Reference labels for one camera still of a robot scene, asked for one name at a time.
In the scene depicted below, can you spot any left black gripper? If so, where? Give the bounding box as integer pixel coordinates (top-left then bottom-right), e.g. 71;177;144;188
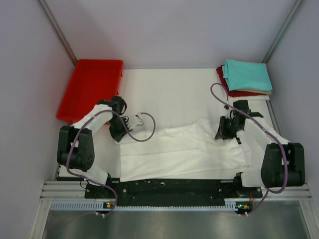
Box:
107;117;132;141

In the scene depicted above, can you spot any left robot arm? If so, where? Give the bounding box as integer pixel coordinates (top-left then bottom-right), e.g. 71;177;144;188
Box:
57;96;128;198

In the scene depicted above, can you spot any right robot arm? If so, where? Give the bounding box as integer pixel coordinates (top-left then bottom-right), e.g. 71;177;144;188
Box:
215;100;305;197

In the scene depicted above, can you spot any beige folded t shirt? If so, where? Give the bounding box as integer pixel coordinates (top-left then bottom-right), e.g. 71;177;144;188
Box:
235;89;272;95

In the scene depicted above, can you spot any red plastic tray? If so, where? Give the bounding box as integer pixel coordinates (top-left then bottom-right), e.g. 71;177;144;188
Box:
56;59;124;123

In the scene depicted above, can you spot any teal folded t shirt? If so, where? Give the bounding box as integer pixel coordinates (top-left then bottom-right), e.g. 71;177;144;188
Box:
222;59;273;91

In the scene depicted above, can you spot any red folded t shirt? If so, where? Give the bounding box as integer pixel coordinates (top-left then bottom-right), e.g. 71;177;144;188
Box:
215;65;262;98

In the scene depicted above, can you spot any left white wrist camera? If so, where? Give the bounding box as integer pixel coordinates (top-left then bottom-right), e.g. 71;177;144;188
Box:
128;112;144;130

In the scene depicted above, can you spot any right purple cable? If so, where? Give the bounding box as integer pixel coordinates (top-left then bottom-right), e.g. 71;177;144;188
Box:
210;83;290;217

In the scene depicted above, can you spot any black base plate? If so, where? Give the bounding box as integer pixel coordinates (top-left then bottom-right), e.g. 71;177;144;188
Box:
84;177;262;208

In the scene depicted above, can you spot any grey cable duct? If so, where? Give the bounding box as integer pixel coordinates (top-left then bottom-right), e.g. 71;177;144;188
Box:
50;201;238;212

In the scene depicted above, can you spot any aluminium frame rail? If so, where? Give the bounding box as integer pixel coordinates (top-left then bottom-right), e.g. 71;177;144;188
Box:
30;178;319;239

